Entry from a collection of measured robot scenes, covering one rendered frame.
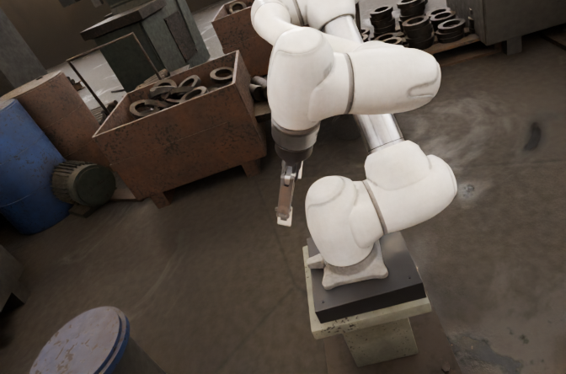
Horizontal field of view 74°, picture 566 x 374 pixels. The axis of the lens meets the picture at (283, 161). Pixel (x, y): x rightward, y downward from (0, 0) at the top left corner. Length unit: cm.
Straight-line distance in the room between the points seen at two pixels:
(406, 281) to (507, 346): 47
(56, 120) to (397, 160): 300
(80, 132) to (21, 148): 57
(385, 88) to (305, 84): 13
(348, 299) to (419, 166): 39
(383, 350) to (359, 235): 48
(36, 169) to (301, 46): 285
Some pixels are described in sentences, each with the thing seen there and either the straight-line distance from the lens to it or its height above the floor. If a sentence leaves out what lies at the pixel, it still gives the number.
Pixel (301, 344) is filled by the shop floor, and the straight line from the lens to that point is 154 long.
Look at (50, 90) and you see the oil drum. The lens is 355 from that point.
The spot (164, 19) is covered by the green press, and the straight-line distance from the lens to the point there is 509.
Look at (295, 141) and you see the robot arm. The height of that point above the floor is 94.
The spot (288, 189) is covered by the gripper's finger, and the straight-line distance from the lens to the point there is 74.
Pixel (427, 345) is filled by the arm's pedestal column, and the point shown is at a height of 2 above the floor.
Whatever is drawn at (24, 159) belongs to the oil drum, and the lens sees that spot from 324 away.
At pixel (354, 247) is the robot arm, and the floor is 52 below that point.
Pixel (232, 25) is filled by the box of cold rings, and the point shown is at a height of 65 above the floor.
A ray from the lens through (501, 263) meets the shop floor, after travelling 162.
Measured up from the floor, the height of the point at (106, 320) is 43.
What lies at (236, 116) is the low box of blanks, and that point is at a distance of 225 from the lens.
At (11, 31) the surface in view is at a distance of 503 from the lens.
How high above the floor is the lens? 125
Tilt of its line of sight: 31 degrees down
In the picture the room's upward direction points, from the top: 23 degrees counter-clockwise
